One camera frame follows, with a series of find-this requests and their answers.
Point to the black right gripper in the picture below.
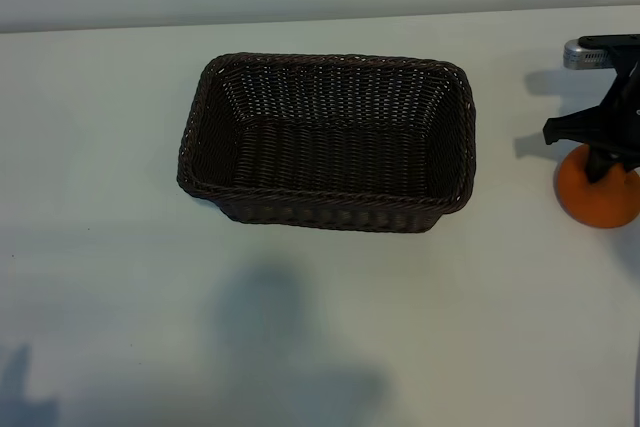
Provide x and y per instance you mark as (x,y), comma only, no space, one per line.
(620,122)

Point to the orange fruit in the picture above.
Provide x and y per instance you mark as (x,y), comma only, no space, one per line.
(590,207)

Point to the dark brown wicker basket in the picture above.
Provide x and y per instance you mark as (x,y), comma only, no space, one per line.
(325,157)

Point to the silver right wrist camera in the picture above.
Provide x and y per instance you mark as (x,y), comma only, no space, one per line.
(580,59)

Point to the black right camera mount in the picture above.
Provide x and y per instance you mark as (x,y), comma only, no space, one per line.
(615,42)

